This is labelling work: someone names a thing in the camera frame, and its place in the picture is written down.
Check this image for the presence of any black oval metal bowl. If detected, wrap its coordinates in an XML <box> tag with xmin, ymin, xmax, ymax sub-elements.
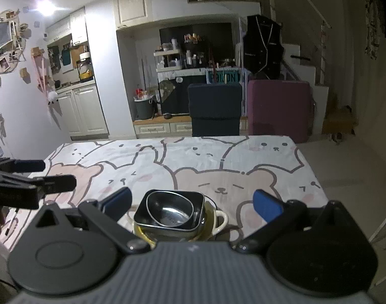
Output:
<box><xmin>146</xmin><ymin>191</ymin><xmax>194</xmax><ymax>228</ymax></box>

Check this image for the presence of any cream two-handled ceramic bowl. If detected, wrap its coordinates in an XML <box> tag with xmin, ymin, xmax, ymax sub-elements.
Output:
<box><xmin>124</xmin><ymin>196</ymin><xmax>229</xmax><ymax>249</ymax></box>

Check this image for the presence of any square stainless steel dish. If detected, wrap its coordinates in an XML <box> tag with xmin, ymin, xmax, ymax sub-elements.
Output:
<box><xmin>133</xmin><ymin>189</ymin><xmax>205</xmax><ymax>241</ymax></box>

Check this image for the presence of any black marker pen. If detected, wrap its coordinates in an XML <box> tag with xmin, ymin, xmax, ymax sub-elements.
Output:
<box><xmin>5</xmin><ymin>211</ymin><xmax>18</xmax><ymax>236</ymax></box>

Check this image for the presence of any cartoon bear tablecloth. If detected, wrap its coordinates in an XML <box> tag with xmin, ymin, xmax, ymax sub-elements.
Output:
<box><xmin>0</xmin><ymin>135</ymin><xmax>330</xmax><ymax>253</ymax></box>

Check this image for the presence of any white kitchen cabinet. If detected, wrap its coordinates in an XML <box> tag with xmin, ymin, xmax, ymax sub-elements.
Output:
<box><xmin>57</xmin><ymin>80</ymin><xmax>108</xmax><ymax>137</ymax></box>

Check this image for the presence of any maroon chair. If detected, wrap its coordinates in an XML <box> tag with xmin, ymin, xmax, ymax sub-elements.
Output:
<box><xmin>247</xmin><ymin>80</ymin><xmax>312</xmax><ymax>143</ymax></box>

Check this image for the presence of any wooden top drawer bench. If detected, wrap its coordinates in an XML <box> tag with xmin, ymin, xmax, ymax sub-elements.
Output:
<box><xmin>133</xmin><ymin>115</ymin><xmax>192</xmax><ymax>139</ymax></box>

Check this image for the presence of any grey trash bin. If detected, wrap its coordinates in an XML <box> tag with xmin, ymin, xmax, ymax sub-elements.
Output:
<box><xmin>134</xmin><ymin>96</ymin><xmax>154</xmax><ymax>120</ymax></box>

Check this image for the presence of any navy blue chair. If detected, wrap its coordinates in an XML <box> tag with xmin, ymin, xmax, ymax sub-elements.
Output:
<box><xmin>187</xmin><ymin>83</ymin><xmax>242</xmax><ymax>137</ymax></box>

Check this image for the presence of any black nice day cloth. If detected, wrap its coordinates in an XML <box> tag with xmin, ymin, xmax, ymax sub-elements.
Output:
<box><xmin>159</xmin><ymin>75</ymin><xmax>207</xmax><ymax>115</ymax></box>

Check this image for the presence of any hanging black jacket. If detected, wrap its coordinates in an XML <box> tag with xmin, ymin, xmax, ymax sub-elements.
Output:
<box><xmin>243</xmin><ymin>14</ymin><xmax>284</xmax><ymax>80</ymax></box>

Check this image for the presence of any white storage shelf rack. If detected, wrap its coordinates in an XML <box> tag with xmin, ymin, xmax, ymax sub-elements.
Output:
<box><xmin>153</xmin><ymin>49</ymin><xmax>183</xmax><ymax>73</ymax></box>

